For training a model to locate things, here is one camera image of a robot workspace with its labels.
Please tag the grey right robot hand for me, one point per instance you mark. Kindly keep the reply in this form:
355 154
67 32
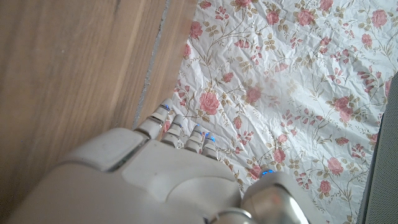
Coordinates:
155 186

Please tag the floral backdrop cloth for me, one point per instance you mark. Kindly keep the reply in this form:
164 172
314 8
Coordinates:
280 77

